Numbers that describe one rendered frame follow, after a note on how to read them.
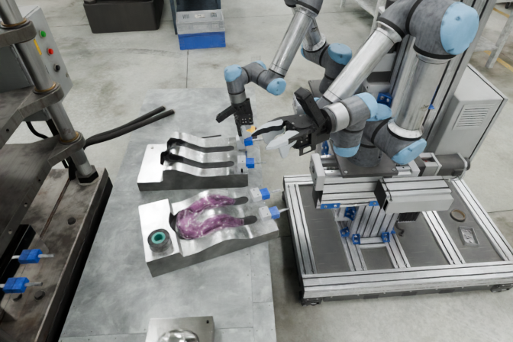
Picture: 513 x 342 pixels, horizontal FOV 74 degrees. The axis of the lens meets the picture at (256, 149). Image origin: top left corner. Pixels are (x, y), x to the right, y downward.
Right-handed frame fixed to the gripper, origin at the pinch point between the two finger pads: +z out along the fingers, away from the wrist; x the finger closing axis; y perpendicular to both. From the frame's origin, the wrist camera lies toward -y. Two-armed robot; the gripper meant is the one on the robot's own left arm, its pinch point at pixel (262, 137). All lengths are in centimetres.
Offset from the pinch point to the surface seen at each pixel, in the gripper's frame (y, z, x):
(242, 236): 56, 1, 21
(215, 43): 93, -130, 354
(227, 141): 48, -19, 71
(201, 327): 59, 27, -2
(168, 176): 49, 15, 63
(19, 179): 32, 67, 72
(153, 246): 48, 31, 27
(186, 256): 56, 22, 23
